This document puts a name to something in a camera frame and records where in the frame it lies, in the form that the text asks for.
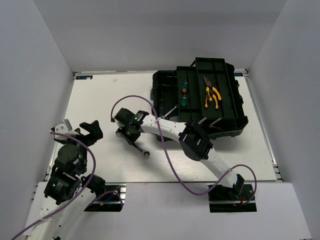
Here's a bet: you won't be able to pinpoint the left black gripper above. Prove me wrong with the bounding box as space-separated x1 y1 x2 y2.
54 119 103 173

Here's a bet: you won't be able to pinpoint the long silver combination wrench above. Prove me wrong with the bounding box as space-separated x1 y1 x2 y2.
115 130 150 159

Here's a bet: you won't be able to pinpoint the green orange stubby screwdriver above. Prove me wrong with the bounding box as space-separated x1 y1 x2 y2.
181 80 188 94

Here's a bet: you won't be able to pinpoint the black plastic toolbox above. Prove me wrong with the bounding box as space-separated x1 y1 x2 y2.
150 57 249 140

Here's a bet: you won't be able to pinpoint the yellow needle-nose pliers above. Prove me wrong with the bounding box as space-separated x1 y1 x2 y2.
203 76 223 110
204 86 221 109

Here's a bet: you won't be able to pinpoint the short silver combination wrench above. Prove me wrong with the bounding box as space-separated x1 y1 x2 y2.
161 104 179 119

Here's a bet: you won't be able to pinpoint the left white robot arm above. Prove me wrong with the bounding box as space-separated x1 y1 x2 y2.
29 119 106 240

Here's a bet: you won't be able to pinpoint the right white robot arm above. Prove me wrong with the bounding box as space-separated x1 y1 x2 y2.
111 108 244 200

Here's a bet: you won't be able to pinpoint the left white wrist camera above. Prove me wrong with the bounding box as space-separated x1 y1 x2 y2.
51 118 78 136

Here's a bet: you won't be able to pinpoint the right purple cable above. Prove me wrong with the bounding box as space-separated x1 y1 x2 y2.
110 94 258 206

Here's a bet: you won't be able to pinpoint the purple cable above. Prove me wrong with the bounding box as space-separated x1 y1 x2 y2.
110 94 258 206
9 131 125 240

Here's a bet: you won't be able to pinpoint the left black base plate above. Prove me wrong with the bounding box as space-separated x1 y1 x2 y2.
84 183 126 212

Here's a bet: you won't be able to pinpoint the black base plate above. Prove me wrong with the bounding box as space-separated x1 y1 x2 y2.
208 184 257 213
84 183 126 212

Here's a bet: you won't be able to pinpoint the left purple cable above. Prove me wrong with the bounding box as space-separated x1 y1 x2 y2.
9 131 125 240

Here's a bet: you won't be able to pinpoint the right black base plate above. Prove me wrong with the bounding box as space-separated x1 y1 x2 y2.
208 184 257 213

